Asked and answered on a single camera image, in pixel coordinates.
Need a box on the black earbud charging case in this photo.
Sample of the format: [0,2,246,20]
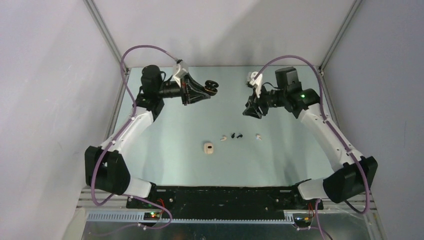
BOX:
[204,80,219,97]

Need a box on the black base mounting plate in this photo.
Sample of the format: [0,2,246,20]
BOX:
[126,185,316,220]

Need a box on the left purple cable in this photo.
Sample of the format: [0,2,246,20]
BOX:
[91,45,182,231]

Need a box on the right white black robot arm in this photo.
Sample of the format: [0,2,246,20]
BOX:
[243,67,378,209]

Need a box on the left controller circuit board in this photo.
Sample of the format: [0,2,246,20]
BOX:
[143,211,162,221]

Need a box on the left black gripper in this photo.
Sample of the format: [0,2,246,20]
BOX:
[156,72,210,106]

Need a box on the controller circuit board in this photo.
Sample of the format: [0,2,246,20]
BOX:
[294,216,315,229]
[143,211,162,221]

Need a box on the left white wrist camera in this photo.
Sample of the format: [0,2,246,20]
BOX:
[172,59,189,87]

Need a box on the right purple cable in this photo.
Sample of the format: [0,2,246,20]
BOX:
[253,55,372,240]

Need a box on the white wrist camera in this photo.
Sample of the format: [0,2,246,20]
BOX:
[246,71,263,99]
[172,59,189,87]

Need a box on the right controller circuit board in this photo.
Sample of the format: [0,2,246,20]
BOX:
[294,216,315,229]

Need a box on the purple cable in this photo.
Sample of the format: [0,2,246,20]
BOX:
[253,55,372,240]
[91,45,182,231]

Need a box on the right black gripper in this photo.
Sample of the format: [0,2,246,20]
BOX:
[242,84,287,120]

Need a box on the aluminium frame rail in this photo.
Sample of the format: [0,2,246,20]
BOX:
[76,188,378,212]

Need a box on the beige earbud charging case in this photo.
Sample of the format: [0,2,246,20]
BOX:
[203,142,214,155]

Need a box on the grey slotted cable duct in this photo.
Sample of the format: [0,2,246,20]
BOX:
[86,211,295,224]

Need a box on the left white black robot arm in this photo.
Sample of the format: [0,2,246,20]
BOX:
[84,61,219,208]

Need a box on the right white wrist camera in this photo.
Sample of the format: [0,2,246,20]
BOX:
[246,71,263,99]

